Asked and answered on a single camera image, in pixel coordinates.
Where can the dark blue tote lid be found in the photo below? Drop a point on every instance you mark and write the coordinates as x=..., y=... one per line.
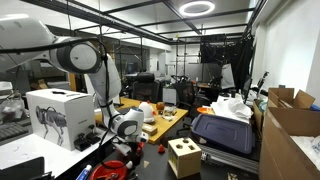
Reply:
x=223, y=133

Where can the blue white glue bottle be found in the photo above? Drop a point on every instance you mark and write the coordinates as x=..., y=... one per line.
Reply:
x=84, y=172

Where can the small open cardboard box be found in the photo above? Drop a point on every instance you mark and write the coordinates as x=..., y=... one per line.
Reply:
x=286, y=98

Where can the black screen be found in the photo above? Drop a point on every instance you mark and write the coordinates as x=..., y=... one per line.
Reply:
x=20, y=170

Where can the white robot dog box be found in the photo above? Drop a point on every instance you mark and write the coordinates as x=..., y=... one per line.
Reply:
x=60, y=116

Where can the wooden table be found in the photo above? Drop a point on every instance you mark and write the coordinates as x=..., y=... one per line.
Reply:
x=166, y=125

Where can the clear plastic container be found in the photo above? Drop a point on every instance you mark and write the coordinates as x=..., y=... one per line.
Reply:
x=169, y=112

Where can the orange bowl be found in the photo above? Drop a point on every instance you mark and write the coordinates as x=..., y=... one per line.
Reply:
x=203, y=110

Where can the black curtain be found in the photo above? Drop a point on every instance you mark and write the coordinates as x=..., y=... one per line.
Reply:
x=233, y=56

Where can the black clamp mount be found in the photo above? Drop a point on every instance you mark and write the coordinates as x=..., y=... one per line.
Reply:
x=92, y=136
x=81, y=142

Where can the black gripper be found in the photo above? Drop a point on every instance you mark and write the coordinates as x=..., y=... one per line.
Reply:
x=131, y=149

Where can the large open cardboard box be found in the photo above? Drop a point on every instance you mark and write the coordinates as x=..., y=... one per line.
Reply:
x=283, y=150

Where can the clear plastic bag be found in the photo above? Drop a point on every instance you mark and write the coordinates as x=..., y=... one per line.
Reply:
x=10, y=108

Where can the flat labelled cardboard box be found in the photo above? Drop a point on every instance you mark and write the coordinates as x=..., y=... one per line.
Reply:
x=150, y=129

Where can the white red plush toy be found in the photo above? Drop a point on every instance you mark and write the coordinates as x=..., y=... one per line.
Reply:
x=146, y=111

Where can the pale wooden triangle block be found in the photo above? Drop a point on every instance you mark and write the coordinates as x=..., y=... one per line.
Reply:
x=146, y=164

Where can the black computer keyboard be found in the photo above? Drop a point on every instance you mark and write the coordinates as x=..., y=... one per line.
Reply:
x=11, y=131

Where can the white paper pile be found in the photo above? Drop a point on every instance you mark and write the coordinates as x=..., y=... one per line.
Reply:
x=231, y=108

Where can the computer monitor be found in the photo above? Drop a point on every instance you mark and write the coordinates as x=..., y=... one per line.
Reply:
x=247, y=88

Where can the black office chair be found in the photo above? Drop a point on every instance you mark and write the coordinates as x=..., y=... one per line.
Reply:
x=186, y=95
x=145, y=90

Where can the white packing plastic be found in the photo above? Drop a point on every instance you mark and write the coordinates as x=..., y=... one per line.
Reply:
x=308, y=148

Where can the brown round ball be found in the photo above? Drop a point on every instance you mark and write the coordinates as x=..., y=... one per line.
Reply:
x=160, y=105

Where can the white cylinder block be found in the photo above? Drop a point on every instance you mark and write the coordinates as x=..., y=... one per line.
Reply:
x=129, y=164

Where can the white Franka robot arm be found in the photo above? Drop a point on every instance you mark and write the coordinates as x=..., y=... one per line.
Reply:
x=80, y=58

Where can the small red block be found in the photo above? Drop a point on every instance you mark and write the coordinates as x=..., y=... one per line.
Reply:
x=161, y=149

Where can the black camera tripod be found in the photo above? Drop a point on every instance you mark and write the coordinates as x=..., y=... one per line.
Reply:
x=262, y=81

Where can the white work table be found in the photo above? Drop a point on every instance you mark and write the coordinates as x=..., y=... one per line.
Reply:
x=33, y=155

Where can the white fabric reflector panel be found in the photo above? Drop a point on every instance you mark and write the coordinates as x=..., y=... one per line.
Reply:
x=228, y=76

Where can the silver plastic fork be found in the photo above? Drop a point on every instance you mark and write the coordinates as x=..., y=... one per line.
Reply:
x=111, y=175

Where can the wooden shape sorter cube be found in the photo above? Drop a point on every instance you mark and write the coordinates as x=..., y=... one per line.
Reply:
x=184, y=158

